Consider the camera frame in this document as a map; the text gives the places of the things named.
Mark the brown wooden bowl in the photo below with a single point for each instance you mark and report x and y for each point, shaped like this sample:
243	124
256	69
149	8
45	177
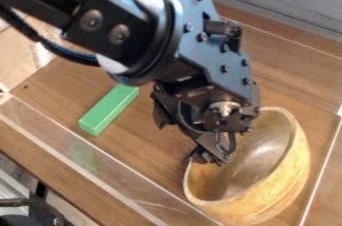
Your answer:
251	190

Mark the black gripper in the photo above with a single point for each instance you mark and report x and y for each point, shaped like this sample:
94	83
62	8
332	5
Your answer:
216	145

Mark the green rectangular block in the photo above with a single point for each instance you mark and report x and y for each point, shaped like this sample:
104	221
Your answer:
108	109

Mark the clear acrylic front wall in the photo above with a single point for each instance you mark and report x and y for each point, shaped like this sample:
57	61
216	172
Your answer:
113	193

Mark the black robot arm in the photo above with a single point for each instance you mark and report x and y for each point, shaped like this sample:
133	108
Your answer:
172	43

